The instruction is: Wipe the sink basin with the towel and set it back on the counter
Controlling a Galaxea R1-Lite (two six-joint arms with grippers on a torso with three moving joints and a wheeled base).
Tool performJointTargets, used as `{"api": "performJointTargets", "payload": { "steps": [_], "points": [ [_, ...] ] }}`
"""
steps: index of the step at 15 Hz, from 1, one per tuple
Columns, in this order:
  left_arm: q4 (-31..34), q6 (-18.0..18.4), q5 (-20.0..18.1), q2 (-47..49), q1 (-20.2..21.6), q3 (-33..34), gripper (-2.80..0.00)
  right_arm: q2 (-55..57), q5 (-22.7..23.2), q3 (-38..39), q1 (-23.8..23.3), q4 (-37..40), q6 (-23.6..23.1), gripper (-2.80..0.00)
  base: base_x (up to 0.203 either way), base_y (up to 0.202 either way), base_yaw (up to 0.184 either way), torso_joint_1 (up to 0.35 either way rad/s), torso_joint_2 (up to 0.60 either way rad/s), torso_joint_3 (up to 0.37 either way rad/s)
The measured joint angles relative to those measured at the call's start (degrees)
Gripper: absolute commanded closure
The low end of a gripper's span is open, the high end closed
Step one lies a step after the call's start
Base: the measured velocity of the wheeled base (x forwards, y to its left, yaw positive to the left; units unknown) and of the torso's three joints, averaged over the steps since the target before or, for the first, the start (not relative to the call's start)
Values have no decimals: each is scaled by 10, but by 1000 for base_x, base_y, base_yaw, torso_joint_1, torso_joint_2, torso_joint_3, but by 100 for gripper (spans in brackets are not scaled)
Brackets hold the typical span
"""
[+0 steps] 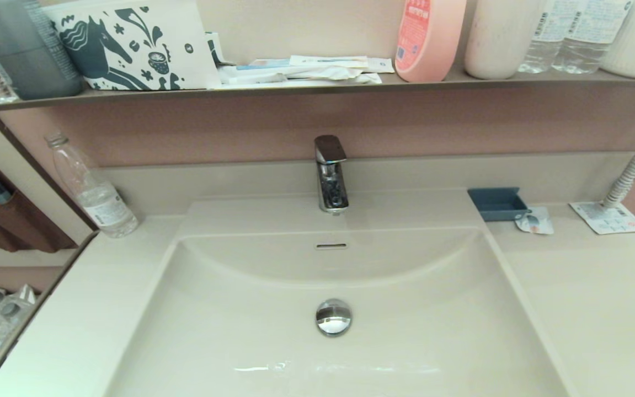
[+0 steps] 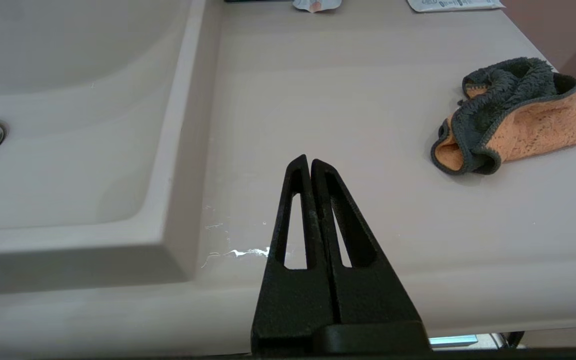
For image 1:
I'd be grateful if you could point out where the chrome sink drain stopper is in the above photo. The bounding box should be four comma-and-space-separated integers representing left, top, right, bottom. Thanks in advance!
316, 298, 353, 336

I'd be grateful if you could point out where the blue plastic soap dish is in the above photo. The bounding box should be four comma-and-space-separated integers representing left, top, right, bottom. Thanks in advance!
467, 187, 531, 222

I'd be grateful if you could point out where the white toothbrush packet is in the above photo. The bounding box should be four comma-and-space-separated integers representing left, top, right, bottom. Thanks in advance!
289, 55, 370, 68

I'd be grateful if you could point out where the white ceramic sink basin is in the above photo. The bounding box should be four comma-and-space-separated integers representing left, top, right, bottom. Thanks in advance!
105, 189, 572, 397

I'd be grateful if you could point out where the pink lotion bottle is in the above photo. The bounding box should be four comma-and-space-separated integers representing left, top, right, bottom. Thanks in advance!
394, 0, 467, 83

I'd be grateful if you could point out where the brown hanging pouch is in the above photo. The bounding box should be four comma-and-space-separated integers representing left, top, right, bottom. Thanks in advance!
0, 157, 78, 253

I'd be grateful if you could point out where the horse pattern white box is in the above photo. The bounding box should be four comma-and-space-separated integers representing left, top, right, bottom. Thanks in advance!
44, 0, 222, 90

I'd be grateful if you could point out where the clear labelled water bottle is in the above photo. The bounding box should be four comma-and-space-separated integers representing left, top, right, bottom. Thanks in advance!
517, 0, 569, 74
551, 0, 635, 75

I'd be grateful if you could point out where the white sachet with grey print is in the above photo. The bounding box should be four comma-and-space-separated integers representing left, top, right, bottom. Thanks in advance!
515, 207, 554, 235

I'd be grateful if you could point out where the white instruction leaflet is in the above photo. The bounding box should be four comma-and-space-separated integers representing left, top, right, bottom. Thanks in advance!
569, 201, 635, 235

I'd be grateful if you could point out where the brown wall shelf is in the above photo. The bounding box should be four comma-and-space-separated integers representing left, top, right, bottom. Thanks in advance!
0, 68, 635, 115

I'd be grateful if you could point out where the crumpled white plastic wrapper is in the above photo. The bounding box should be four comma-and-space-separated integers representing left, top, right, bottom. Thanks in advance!
218, 65, 383, 89

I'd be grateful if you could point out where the chrome faucet lever handle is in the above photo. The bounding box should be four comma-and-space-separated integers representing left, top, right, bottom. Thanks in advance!
314, 135, 348, 164

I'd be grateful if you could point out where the small white patterned box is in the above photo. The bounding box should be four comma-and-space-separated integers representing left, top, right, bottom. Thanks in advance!
207, 31, 234, 67

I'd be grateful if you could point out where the white packet with blue stripe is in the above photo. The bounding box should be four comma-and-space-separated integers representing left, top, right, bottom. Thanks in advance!
236, 59, 297, 72

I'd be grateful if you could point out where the cream cylindrical cup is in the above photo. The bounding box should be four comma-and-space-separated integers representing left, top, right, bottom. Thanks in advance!
463, 0, 547, 80

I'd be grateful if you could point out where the dark grey bottle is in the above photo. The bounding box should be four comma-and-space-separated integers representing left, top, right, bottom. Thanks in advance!
0, 0, 85, 100

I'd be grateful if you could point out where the clear plastic water bottle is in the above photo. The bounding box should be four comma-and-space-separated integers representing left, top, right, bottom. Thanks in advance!
46, 133, 140, 239

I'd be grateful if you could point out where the chrome faucet spout body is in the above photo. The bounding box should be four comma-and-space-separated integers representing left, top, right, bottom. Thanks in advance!
318, 162, 350, 214

